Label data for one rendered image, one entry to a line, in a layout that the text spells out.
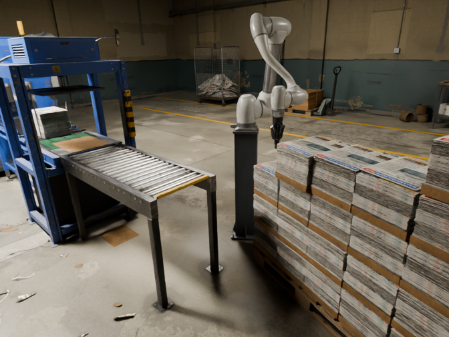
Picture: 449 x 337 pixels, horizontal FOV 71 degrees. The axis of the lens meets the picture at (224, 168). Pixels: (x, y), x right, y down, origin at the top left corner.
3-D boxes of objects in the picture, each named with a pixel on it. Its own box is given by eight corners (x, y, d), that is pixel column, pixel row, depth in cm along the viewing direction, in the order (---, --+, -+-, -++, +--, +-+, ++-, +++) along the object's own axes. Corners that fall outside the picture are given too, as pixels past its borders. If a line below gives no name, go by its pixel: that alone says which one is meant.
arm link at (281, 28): (251, 114, 269) (272, 111, 278) (260, 121, 257) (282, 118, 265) (260, 15, 231) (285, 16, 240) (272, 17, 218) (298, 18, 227)
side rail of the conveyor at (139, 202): (158, 216, 189) (156, 199, 185) (151, 220, 186) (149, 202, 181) (67, 167, 276) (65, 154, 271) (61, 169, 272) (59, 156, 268)
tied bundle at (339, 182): (354, 179, 198) (359, 144, 189) (397, 196, 173) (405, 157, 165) (309, 193, 181) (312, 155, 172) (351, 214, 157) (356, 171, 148)
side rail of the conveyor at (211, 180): (216, 190, 224) (216, 174, 219) (211, 192, 220) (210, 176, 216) (119, 154, 310) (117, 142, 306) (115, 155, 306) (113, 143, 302)
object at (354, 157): (357, 145, 188) (357, 143, 188) (403, 158, 165) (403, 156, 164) (312, 156, 172) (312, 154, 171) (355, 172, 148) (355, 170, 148)
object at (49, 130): (73, 133, 344) (68, 109, 335) (44, 139, 324) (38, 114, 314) (59, 128, 368) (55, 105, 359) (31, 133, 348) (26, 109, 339)
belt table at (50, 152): (123, 150, 312) (122, 140, 309) (55, 168, 268) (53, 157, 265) (91, 139, 357) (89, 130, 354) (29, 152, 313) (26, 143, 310)
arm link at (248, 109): (232, 121, 262) (232, 94, 254) (252, 118, 269) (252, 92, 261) (242, 124, 248) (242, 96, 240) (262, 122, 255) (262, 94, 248)
